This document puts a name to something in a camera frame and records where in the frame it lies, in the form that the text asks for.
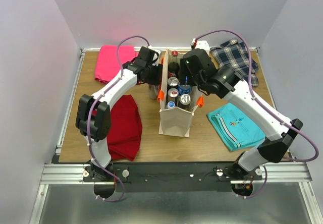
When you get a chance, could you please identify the silver can red tab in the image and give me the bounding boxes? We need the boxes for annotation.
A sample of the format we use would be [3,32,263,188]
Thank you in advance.
[148,84,158,99]

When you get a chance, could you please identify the cola glass bottle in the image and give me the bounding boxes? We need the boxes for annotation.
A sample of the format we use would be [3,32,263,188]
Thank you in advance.
[168,50,180,78]

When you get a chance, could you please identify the black can front table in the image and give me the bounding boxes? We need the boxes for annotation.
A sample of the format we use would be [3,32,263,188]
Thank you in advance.
[168,77,179,88]

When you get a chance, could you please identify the clear water bottle blue label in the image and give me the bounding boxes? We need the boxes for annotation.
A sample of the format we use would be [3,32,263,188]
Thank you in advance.
[178,85,191,96]

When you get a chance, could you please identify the silver can front table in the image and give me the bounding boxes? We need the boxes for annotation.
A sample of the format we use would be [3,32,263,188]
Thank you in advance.
[167,88,179,104]

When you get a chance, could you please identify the black can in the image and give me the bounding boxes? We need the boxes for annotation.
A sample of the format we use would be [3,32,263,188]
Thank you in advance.
[178,94,191,110]

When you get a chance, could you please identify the beige canvas tote bag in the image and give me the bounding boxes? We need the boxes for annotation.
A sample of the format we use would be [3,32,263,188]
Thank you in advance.
[157,48,203,137]

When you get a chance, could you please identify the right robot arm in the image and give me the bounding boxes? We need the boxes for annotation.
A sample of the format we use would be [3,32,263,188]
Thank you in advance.
[180,48,303,180]

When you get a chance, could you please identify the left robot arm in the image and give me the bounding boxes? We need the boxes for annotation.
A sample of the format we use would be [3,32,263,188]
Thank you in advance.
[75,46,163,181]

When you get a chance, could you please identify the plaid navy white shirt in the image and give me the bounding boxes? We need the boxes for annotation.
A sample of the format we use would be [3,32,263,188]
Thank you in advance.
[210,39,249,81]

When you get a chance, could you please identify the pink folded cloth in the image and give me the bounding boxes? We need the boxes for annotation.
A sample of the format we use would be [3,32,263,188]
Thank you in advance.
[94,45,136,84]

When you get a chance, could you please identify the red folded cloth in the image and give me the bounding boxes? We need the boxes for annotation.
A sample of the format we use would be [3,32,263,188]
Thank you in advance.
[107,95,142,161]

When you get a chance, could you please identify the teal folded shorts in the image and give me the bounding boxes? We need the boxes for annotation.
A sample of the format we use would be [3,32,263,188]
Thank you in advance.
[207,103,265,151]

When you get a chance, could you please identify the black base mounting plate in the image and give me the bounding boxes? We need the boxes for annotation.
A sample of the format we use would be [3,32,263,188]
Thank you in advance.
[83,161,262,193]

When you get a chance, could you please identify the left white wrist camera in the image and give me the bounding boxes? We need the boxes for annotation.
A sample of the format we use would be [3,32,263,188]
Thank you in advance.
[147,45,162,66]

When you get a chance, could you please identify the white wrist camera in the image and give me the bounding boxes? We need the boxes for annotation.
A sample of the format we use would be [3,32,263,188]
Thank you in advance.
[191,38,210,53]
[147,45,162,66]

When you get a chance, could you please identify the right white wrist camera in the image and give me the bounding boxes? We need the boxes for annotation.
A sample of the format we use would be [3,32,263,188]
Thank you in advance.
[191,38,210,53]

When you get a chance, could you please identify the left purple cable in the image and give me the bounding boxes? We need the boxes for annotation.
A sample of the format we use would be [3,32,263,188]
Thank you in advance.
[87,35,151,202]

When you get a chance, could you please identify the aluminium frame rail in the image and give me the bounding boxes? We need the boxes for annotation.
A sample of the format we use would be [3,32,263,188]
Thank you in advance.
[40,161,312,185]

